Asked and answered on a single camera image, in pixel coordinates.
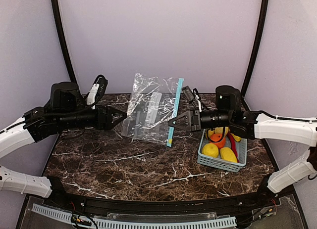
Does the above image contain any round yellow lemon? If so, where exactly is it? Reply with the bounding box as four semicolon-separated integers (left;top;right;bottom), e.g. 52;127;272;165
202;143;219;158

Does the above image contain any clear zip bag blue zipper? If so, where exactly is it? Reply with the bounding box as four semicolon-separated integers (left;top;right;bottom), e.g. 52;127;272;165
121;73;184;147

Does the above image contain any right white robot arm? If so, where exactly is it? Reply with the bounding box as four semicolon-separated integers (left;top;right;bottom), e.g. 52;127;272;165
168;85;317;196

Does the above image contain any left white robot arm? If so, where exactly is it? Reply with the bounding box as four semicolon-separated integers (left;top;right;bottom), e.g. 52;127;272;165
0;75;127;198

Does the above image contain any yellow fruit back left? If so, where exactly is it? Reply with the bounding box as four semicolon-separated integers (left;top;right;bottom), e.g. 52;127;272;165
206;129;214;138

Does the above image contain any pale yellow potato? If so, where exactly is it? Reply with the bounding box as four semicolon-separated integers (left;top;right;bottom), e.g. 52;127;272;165
214;127;229;136

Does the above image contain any orange fruit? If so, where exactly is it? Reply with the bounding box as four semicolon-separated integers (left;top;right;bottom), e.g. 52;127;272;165
209;134;226;149

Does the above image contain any yellow mango front right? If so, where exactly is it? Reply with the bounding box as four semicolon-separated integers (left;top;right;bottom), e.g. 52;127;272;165
219;147;238;163

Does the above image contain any red chili pepper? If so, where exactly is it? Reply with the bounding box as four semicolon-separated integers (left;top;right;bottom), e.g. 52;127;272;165
226;133;239;163

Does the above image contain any light blue plastic basket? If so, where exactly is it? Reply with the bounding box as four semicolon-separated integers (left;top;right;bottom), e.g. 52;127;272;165
197;130;247;172

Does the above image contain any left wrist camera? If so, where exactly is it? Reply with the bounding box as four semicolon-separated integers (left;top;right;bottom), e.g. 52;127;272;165
86;74;108;109

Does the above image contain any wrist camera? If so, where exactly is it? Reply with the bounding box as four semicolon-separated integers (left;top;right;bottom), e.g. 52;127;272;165
86;74;108;109
182;86;204;112

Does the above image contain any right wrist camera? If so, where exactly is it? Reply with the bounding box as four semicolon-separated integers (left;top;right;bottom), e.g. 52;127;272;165
182;86;204;112

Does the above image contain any black front table rail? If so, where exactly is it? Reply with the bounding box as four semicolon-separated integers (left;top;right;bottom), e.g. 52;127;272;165
44;184;272;216

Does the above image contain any slotted grey cable duct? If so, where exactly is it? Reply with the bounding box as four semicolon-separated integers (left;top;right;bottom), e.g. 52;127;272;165
32;204;237;229

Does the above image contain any black frame post left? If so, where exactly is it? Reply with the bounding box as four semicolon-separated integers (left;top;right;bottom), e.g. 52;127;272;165
51;0;78;85

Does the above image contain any black frame post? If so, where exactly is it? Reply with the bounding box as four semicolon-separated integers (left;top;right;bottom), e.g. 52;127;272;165
241;0;269;99
51;0;78;85

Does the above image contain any black frame post right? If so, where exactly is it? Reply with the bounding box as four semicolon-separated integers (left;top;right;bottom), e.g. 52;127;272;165
241;0;269;99

